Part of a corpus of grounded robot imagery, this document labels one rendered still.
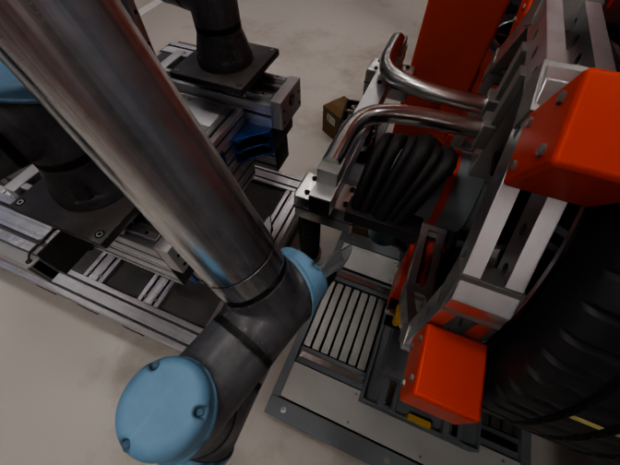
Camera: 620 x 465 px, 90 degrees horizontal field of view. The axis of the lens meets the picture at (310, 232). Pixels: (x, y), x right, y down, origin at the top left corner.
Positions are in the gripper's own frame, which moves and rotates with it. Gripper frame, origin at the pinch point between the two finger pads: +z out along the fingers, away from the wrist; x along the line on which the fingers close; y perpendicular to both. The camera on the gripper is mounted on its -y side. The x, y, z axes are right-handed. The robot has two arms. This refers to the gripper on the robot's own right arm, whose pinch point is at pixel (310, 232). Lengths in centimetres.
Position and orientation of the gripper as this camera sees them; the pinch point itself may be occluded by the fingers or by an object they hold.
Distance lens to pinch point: 53.2
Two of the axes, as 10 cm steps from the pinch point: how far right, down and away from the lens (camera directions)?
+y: 0.0, -5.5, -8.4
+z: 3.9, -7.7, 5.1
